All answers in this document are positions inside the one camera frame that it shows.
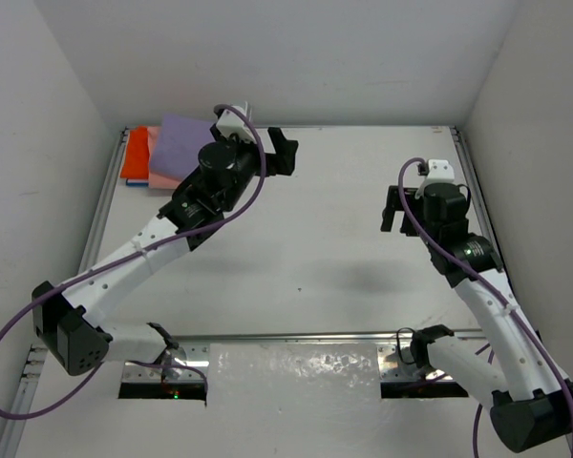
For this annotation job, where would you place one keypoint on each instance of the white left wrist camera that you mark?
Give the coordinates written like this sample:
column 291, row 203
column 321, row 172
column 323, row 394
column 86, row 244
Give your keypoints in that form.
column 230, row 125

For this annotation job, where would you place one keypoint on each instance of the folded orange t-shirt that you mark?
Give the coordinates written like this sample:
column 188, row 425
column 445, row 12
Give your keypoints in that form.
column 135, row 164

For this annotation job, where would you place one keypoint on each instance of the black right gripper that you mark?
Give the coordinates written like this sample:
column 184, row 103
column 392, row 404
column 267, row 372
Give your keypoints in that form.
column 394, row 202

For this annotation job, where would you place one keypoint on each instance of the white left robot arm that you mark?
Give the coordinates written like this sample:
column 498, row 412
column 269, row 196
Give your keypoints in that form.
column 72, row 319

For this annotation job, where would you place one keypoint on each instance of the aluminium front table rail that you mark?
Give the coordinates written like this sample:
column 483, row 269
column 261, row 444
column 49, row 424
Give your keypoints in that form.
column 402, row 334

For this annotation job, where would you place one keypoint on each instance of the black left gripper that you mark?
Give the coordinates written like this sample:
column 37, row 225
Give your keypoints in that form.
column 271, row 156

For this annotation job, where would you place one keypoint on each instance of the purple t-shirt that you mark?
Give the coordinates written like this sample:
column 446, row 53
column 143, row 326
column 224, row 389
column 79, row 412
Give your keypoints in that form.
column 193, row 135

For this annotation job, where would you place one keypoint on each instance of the folded pink t-shirt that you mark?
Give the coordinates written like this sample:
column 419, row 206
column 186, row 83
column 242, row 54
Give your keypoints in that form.
column 164, row 168

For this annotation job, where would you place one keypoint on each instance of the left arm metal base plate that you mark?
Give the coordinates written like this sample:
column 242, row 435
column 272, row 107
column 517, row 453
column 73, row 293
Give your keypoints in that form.
column 173, row 367

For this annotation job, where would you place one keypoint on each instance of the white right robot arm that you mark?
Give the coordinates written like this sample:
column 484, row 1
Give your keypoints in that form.
column 528, row 396

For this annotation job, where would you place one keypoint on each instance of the aluminium table rail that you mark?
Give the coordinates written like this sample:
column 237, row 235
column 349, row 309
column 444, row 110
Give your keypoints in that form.
column 95, row 235
column 471, row 177
column 402, row 334

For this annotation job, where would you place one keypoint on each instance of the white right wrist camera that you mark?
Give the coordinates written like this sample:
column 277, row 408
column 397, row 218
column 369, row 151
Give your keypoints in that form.
column 434, row 171

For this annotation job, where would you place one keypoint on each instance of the white foam front cover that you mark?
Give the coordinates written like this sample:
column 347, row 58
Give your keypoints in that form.
column 264, row 400

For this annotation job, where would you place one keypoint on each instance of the aluminium right table rail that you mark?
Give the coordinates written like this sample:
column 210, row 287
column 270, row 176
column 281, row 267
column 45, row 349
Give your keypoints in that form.
column 471, row 177

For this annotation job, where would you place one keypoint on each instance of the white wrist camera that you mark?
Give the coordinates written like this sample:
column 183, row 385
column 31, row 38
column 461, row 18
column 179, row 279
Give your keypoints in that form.
column 230, row 125
column 434, row 171

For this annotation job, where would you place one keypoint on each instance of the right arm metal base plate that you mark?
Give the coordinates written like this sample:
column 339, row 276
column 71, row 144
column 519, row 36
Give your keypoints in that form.
column 393, row 370

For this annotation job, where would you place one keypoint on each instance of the aluminium left table rail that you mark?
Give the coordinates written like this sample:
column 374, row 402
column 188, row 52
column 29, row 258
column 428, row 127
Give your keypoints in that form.
column 95, row 235

